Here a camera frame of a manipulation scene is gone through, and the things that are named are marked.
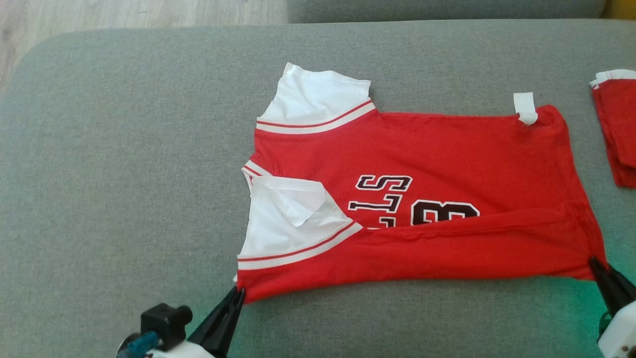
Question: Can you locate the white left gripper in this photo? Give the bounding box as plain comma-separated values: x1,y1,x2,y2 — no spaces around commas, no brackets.
147,287,246,358

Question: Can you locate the large grey sofa seat cushion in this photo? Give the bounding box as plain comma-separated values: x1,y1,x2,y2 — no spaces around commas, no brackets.
0,19,636,358

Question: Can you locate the folded red garment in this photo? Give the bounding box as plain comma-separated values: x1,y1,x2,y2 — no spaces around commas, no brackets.
589,69,636,188

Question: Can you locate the red and white sports jersey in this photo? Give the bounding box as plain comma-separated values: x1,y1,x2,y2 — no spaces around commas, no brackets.
234,62,608,305

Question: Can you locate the medium grey sofa seat cushion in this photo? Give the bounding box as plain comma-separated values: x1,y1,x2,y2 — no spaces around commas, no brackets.
287,0,608,24

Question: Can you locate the large yellow sofa back cushion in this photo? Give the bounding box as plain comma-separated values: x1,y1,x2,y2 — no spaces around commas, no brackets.
604,0,636,20

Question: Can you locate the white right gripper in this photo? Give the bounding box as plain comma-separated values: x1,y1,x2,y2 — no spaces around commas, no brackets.
589,257,636,358

